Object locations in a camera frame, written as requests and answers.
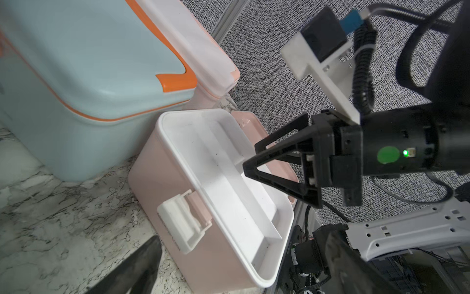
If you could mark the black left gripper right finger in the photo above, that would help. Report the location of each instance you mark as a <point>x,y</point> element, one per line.
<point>352,274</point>

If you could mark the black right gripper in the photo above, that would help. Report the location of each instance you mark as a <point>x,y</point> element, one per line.
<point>284,159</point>

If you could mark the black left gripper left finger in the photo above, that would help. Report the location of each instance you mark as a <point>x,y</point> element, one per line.
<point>135,275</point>

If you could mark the white tray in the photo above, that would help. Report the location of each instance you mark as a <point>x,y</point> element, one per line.
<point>227,183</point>

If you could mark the pink first aid box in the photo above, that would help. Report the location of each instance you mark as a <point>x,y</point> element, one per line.
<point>183,220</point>

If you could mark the blue orange first aid box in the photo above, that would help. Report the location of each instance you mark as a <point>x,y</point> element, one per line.
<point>82,82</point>

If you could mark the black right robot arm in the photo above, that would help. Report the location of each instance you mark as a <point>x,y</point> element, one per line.
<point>428,138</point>

